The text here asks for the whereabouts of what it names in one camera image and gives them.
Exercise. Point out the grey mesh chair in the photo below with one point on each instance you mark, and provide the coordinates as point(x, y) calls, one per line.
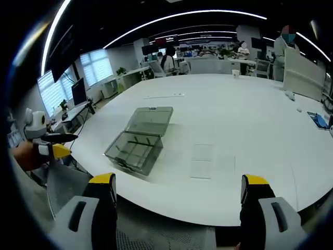
point(156, 231)

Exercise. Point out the green potted plant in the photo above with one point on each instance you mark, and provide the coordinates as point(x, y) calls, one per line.
point(121, 71)

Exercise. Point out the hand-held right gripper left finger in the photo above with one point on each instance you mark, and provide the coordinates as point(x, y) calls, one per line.
point(86, 224)

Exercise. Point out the blue booklet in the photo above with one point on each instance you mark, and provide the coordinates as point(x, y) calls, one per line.
point(318, 120)

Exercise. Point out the small potted plant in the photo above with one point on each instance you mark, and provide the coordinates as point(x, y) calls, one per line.
point(63, 106)

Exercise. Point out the clear plastic divider sheet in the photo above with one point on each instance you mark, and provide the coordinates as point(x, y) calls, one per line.
point(203, 151)
point(226, 163)
point(201, 169)

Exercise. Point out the white power strip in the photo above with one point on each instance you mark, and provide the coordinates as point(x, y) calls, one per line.
point(164, 96)

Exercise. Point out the black computer monitor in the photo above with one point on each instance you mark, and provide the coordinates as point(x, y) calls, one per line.
point(78, 91)

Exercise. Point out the dark wall screen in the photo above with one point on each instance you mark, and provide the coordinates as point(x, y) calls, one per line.
point(61, 60)

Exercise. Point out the grey transparent guide fixture box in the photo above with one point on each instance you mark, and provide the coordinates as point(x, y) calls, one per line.
point(138, 148)

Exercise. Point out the white paper cup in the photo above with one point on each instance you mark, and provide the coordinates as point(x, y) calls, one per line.
point(235, 74)

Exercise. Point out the white office chair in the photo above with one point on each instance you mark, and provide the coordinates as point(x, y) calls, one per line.
point(158, 69)

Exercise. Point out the grey office chair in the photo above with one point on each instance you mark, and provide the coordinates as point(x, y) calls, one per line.
point(262, 68)

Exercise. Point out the white crumpled object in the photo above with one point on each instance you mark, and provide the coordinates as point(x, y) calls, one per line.
point(290, 95)

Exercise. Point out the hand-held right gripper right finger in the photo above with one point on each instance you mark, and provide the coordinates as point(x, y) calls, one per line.
point(268, 224)

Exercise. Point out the small white object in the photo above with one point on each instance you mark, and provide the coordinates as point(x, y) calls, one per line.
point(299, 109)

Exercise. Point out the white desk partition panel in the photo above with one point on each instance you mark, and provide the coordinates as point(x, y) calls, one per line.
point(303, 75)

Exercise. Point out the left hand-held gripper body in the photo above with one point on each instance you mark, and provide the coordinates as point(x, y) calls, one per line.
point(35, 125)

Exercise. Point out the white side desk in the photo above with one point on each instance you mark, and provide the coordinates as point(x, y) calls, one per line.
point(70, 117)

